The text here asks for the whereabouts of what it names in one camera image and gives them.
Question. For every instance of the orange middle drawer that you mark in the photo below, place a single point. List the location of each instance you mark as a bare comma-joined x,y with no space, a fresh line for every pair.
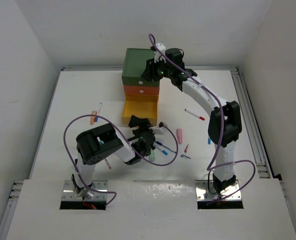
141,90

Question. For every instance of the green top drawer unit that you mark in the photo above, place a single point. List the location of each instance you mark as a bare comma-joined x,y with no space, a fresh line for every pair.
134,66

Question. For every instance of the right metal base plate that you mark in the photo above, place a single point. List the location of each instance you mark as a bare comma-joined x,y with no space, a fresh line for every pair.
205,192

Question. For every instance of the green eraser case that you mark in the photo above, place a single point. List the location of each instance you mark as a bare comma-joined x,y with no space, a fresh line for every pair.
152,156

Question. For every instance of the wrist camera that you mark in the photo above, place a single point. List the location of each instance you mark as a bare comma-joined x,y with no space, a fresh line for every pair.
159,51
161,129

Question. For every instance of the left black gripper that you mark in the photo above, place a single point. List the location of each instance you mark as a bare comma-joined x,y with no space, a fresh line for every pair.
135,121

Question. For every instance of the pink eraser case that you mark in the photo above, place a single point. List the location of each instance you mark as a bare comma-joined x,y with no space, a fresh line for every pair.
179,135

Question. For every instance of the light blue capped pen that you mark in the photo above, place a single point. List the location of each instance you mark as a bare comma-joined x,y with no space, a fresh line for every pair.
161,150

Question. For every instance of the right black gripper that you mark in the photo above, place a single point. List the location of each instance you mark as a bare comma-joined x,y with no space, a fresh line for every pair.
150,73

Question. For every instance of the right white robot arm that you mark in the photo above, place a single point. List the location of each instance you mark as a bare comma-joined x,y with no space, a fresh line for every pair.
225,119

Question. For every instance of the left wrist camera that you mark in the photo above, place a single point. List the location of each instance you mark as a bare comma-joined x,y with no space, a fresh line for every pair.
161,129

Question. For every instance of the blue capped marker left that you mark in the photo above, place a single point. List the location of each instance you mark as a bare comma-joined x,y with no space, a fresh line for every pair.
98,111

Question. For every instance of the red capped white marker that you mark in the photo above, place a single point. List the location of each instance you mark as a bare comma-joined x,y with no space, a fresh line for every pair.
194,114

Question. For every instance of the dark blue pen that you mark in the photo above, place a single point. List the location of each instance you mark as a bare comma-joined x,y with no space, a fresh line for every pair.
161,144

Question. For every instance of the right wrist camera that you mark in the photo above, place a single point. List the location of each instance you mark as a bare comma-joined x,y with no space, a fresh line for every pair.
159,51

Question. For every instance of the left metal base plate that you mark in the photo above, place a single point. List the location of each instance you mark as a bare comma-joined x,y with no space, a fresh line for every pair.
69,193

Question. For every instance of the metal base plate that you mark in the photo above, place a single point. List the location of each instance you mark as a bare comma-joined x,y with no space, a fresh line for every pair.
205,192
69,193

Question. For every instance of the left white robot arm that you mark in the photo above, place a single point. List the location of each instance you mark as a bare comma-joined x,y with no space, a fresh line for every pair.
96,144

